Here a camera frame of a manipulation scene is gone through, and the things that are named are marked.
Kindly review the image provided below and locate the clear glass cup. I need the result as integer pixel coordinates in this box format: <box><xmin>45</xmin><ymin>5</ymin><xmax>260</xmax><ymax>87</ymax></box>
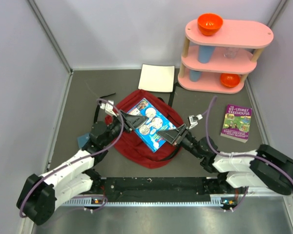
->
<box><xmin>223</xmin><ymin>47</ymin><xmax>239</xmax><ymax>59</ymax></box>

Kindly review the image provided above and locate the blue cup bottom shelf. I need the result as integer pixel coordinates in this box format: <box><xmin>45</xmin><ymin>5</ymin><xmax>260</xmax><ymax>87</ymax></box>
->
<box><xmin>189</xmin><ymin>70</ymin><xmax>202</xmax><ymax>82</ymax></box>

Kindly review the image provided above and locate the blue snap wallet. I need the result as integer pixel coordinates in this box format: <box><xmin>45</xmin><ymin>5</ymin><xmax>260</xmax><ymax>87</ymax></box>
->
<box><xmin>77</xmin><ymin>133</ymin><xmax>89</xmax><ymax>149</ymax></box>

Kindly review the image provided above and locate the purple Treehouse book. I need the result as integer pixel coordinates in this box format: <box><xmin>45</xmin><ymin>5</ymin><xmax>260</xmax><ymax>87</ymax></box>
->
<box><xmin>220</xmin><ymin>104</ymin><xmax>252</xmax><ymax>143</ymax></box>

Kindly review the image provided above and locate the pink three-tier shelf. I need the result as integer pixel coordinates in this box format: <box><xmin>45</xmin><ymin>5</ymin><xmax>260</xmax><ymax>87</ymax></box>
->
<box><xmin>178</xmin><ymin>19</ymin><xmax>274</xmax><ymax>94</ymax></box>

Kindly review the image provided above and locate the orange bowl bottom shelf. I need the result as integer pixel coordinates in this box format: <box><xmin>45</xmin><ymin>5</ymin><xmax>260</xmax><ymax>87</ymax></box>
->
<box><xmin>220</xmin><ymin>73</ymin><xmax>241</xmax><ymax>88</ymax></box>

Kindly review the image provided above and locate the blue comic book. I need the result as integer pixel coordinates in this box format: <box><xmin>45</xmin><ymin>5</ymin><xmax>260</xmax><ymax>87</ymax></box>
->
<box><xmin>127</xmin><ymin>98</ymin><xmax>176</xmax><ymax>153</ymax></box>

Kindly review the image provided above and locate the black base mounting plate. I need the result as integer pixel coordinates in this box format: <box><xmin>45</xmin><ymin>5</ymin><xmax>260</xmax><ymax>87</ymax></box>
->
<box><xmin>85</xmin><ymin>177</ymin><xmax>235</xmax><ymax>201</ymax></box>

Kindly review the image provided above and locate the slotted cable duct rail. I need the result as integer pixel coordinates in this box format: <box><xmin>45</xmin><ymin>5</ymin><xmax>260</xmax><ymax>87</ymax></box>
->
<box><xmin>62</xmin><ymin>195</ymin><xmax>237</xmax><ymax>208</ymax></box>

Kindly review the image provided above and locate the orange bowl shelf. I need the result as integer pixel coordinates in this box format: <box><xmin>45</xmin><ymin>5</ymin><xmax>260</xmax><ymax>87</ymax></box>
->
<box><xmin>197</xmin><ymin>13</ymin><xmax>223</xmax><ymax>36</ymax></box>
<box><xmin>220</xmin><ymin>73</ymin><xmax>241</xmax><ymax>88</ymax></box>

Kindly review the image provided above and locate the blue cup middle shelf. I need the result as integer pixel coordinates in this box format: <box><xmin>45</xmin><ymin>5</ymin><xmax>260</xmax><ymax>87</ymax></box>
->
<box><xmin>198</xmin><ymin>45</ymin><xmax>215</xmax><ymax>63</ymax></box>

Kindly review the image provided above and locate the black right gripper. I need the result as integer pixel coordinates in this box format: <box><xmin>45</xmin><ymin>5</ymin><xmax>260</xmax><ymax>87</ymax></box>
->
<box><xmin>157</xmin><ymin>124</ymin><xmax>204</xmax><ymax>159</ymax></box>

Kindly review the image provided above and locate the orange bowl top shelf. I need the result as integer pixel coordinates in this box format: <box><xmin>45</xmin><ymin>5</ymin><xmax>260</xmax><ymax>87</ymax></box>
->
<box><xmin>197</xmin><ymin>13</ymin><xmax>223</xmax><ymax>36</ymax></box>

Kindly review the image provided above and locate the red student backpack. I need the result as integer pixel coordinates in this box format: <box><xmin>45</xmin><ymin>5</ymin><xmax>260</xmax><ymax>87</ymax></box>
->
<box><xmin>94</xmin><ymin>82</ymin><xmax>184</xmax><ymax>169</ymax></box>

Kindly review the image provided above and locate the blue cup shelf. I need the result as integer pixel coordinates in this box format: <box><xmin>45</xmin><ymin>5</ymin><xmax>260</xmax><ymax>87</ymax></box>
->
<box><xmin>198</xmin><ymin>45</ymin><xmax>215</xmax><ymax>63</ymax></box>
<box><xmin>189</xmin><ymin>70</ymin><xmax>202</xmax><ymax>82</ymax></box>

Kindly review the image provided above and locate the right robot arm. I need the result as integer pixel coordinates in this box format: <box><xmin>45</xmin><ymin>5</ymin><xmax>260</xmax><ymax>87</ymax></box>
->
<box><xmin>158</xmin><ymin>124</ymin><xmax>293</xmax><ymax>195</ymax></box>

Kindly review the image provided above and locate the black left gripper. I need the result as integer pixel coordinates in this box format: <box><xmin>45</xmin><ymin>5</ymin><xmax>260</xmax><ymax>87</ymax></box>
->
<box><xmin>102</xmin><ymin>109</ymin><xmax>147</xmax><ymax>146</ymax></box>

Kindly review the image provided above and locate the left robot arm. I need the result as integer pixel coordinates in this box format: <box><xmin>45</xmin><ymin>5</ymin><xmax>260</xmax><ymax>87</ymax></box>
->
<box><xmin>16</xmin><ymin>111</ymin><xmax>148</xmax><ymax>225</ymax></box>

